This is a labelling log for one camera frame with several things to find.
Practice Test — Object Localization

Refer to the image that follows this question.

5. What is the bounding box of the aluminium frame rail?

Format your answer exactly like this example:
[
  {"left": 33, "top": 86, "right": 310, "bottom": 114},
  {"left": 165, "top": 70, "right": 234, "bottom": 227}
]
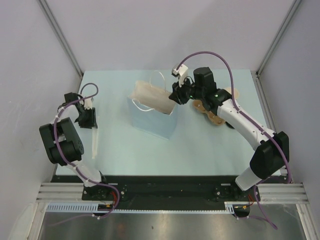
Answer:
[{"left": 37, "top": 0, "right": 84, "bottom": 79}]

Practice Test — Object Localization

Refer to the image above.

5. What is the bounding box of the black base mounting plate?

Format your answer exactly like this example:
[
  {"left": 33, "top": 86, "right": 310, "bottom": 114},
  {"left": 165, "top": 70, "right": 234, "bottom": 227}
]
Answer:
[{"left": 81, "top": 175, "right": 260, "bottom": 211}]

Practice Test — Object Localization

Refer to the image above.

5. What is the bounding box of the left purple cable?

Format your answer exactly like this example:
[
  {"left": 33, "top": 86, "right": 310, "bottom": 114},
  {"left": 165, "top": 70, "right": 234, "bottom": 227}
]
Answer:
[{"left": 53, "top": 83, "right": 121, "bottom": 221}]

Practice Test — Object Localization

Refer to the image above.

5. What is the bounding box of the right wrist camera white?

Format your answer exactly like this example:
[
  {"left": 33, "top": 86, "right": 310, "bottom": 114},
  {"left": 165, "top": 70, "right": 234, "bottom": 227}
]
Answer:
[{"left": 171, "top": 64, "right": 189, "bottom": 87}]

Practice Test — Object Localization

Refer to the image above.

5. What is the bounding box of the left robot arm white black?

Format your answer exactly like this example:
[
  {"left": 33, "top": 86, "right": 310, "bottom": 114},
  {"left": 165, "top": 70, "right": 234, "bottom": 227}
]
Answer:
[{"left": 39, "top": 92, "right": 111, "bottom": 200}]

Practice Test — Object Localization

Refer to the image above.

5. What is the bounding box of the purple cable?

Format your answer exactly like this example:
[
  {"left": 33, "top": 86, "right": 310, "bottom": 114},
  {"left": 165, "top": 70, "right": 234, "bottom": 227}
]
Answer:
[
  {"left": 53, "top": 83, "right": 121, "bottom": 221},
  {"left": 176, "top": 50, "right": 293, "bottom": 230}
]

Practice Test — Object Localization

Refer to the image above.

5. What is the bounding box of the white straw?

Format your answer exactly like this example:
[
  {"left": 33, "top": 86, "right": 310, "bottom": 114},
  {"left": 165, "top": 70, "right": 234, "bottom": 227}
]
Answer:
[{"left": 91, "top": 127, "right": 99, "bottom": 159}]

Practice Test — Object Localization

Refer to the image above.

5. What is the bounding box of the light blue table mat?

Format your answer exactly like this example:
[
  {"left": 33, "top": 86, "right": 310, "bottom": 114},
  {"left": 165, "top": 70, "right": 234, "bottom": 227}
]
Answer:
[{"left": 77, "top": 70, "right": 254, "bottom": 176}]

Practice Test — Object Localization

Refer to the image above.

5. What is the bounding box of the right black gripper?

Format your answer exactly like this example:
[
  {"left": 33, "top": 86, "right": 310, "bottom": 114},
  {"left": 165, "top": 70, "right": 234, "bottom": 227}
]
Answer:
[{"left": 169, "top": 75, "right": 205, "bottom": 105}]

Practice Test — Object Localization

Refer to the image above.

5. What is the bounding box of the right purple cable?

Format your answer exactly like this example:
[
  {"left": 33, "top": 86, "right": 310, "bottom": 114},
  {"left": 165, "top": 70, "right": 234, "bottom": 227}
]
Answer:
[{"left": 176, "top": 50, "right": 293, "bottom": 230}]

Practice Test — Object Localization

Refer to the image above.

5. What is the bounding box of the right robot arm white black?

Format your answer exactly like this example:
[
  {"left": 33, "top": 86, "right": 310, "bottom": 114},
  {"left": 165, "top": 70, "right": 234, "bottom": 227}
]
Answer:
[{"left": 169, "top": 65, "right": 290, "bottom": 201}]

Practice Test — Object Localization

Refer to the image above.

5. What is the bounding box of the light blue paper bag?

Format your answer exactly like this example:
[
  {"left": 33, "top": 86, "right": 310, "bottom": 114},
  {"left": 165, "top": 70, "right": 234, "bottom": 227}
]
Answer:
[{"left": 127, "top": 70, "right": 178, "bottom": 140}]

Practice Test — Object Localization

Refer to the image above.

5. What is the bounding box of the white slotted cable duct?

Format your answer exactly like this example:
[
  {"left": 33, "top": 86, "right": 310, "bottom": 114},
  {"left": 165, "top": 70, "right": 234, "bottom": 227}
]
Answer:
[{"left": 47, "top": 202, "right": 99, "bottom": 212}]

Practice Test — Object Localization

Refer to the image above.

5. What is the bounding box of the brown paper cup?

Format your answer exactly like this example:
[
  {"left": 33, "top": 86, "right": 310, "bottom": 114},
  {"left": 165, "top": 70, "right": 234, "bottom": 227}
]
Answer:
[{"left": 224, "top": 86, "right": 240, "bottom": 99}]

